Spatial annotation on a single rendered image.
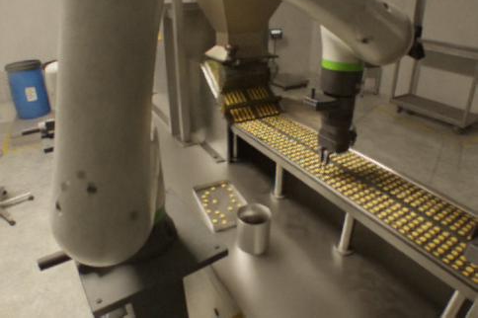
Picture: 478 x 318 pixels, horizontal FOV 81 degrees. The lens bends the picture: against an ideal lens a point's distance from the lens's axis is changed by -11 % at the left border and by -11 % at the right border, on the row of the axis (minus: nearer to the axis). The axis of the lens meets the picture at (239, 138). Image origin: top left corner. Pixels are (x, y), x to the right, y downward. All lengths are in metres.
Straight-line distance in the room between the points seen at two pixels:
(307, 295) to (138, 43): 0.58
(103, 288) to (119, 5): 0.45
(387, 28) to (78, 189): 0.48
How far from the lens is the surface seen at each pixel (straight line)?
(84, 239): 0.37
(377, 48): 0.55
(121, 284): 0.59
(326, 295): 0.71
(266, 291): 0.70
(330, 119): 0.72
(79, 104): 0.31
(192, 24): 1.30
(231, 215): 0.88
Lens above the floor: 1.35
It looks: 25 degrees down
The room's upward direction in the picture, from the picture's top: straight up
